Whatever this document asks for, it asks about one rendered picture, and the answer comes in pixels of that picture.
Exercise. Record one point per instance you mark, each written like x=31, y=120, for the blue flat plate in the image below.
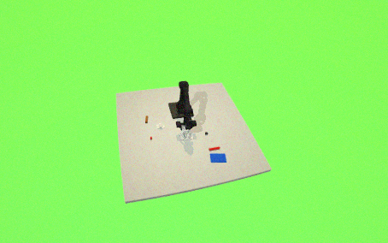
x=218, y=158

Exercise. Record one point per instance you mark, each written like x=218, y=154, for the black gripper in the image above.
x=178, y=124

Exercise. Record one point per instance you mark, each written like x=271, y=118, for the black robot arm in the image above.
x=184, y=106

